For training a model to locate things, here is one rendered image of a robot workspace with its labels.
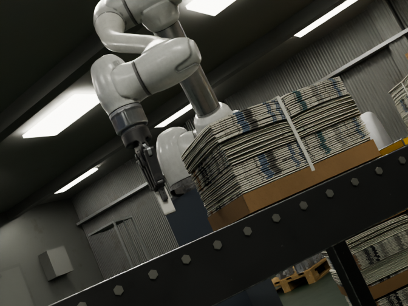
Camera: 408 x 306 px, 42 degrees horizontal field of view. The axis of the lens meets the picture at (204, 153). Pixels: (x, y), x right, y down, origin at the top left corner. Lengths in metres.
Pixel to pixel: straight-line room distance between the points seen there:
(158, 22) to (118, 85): 0.55
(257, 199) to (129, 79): 0.46
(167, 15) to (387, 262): 1.16
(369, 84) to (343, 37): 0.96
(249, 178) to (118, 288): 0.41
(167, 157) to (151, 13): 0.57
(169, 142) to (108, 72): 0.75
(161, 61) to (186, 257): 0.58
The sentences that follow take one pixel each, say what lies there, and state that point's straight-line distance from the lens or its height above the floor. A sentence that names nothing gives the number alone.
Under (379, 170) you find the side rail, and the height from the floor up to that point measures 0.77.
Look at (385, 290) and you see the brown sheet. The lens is 2.03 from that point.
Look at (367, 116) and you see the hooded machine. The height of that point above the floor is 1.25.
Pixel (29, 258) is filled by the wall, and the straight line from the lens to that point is 12.65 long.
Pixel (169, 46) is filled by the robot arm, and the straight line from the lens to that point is 1.39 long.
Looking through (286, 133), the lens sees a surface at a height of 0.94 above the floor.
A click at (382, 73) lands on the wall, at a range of 9.79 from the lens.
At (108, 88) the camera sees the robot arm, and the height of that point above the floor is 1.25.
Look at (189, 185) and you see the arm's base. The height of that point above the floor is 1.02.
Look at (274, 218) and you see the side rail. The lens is 1.04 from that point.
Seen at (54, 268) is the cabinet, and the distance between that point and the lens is 12.53.
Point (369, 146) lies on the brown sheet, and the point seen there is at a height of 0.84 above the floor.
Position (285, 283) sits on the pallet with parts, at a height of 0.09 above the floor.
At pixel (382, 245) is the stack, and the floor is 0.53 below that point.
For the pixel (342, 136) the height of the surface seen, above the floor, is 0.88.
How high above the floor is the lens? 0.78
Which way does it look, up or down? 9 degrees up
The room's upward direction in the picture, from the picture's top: 25 degrees counter-clockwise
